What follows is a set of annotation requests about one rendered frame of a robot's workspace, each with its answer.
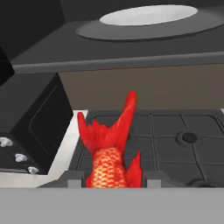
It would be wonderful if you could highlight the dark grey hob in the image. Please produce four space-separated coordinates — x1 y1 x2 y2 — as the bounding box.
67 108 224 189

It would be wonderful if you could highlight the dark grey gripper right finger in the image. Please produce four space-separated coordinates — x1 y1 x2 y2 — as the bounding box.
142 170 188 189

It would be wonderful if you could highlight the red orange fish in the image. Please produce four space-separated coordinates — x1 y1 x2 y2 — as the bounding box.
76 90 144 189

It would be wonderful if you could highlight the white round microwave turntable plate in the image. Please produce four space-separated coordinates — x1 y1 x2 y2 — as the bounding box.
99 3 200 27

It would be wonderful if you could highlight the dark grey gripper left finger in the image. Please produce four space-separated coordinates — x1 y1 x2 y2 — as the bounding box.
37 170 88 189

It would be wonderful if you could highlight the black toaster oven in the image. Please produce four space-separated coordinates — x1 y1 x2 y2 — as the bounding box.
0 72 74 176

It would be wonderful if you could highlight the white toaster oven knob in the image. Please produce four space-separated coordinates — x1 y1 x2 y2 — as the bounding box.
14 153 29 163
0 136 14 148
27 165 40 175

